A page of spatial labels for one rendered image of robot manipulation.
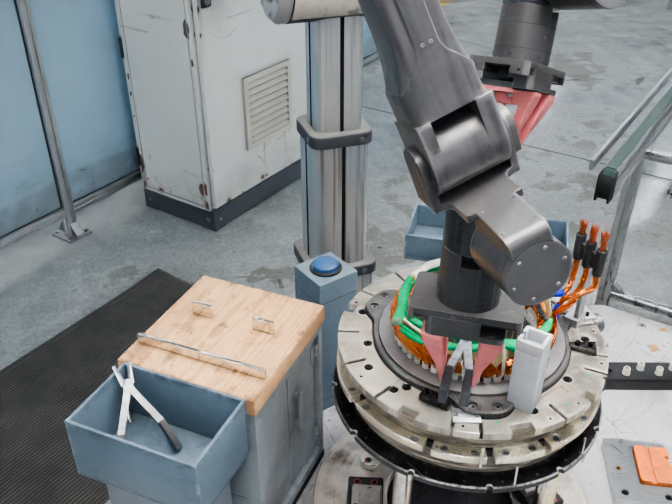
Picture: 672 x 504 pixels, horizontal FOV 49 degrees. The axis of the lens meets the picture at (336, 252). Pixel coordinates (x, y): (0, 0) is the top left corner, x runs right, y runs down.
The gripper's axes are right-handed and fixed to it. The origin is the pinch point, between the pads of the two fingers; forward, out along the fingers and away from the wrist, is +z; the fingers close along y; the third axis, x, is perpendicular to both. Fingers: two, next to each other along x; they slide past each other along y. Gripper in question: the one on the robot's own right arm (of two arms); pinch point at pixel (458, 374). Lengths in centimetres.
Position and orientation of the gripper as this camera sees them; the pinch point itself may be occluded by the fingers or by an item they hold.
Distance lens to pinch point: 74.1
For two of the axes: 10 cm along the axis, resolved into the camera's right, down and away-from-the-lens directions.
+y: 9.7, 1.4, -2.1
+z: -0.1, 8.7, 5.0
